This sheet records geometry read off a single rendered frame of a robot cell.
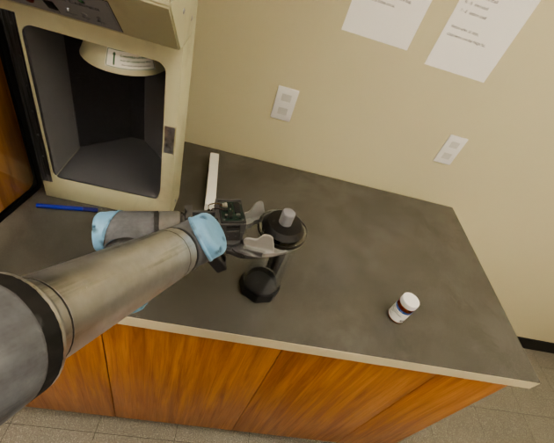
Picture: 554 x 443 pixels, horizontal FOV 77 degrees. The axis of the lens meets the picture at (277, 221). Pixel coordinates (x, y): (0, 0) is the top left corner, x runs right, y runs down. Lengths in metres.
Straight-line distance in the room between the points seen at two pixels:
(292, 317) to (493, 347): 0.58
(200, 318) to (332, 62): 0.84
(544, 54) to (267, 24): 0.83
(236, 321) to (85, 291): 0.55
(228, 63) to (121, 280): 0.93
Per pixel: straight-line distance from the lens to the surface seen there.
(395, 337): 0.98
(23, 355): 0.27
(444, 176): 1.50
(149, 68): 0.83
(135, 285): 0.38
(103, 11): 0.69
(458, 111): 1.36
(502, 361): 1.17
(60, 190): 1.06
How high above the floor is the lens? 1.66
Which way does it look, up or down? 42 degrees down
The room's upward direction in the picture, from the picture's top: 21 degrees clockwise
